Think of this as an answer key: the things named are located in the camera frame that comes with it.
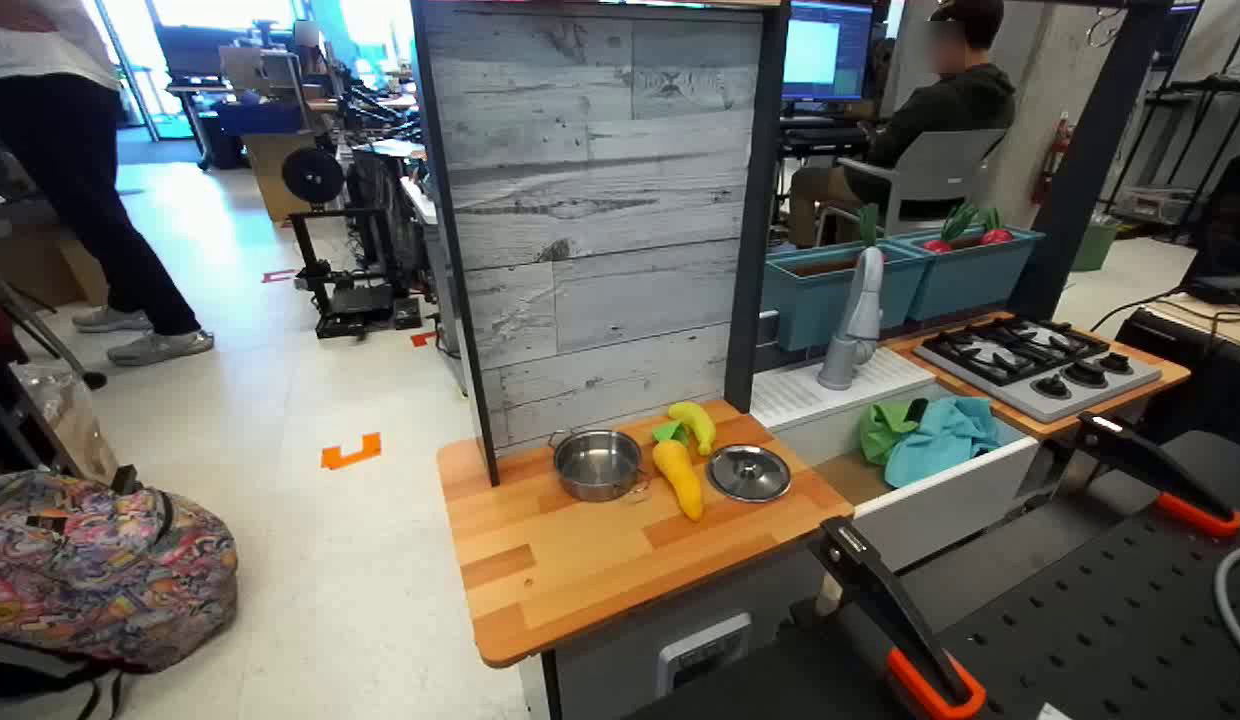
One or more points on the standing person dark trousers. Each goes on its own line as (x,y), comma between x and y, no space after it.
(75,146)

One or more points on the yellow-green toy banana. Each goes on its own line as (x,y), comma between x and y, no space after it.
(699,421)

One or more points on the black perforated table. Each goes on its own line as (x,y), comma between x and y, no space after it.
(1112,624)

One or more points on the toy stove top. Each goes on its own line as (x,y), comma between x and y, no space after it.
(1032,364)

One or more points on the computer monitor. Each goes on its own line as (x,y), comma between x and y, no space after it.
(821,51)

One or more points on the grey wood backsplash panel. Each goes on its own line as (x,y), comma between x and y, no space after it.
(595,212)

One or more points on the seated person with headphones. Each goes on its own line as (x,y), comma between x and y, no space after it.
(946,101)

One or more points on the teal plastic bin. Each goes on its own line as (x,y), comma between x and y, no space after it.
(973,272)
(821,287)

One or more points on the green toy vegetable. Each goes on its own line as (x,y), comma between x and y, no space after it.
(971,220)

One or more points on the dark metal frame post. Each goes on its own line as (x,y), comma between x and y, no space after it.
(446,224)
(758,212)
(1094,146)

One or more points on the silver metal pot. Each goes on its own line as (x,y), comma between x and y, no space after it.
(597,466)

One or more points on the white toy sink unit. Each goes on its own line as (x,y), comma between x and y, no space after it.
(832,401)

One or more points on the grey toy faucet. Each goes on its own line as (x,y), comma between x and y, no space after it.
(858,322)

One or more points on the yellow plush corn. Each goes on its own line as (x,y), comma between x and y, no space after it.
(681,477)

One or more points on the colourful patterned backpack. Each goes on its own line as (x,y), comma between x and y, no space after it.
(101,564)

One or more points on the green cloth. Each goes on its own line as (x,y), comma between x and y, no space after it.
(881,431)

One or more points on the silver pot lid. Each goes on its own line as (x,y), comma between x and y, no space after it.
(749,472)

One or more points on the teal cloth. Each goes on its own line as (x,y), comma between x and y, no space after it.
(946,438)

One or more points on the grey office chair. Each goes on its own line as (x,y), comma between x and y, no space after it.
(942,166)

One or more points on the black floor stand machine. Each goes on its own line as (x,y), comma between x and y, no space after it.
(363,287)

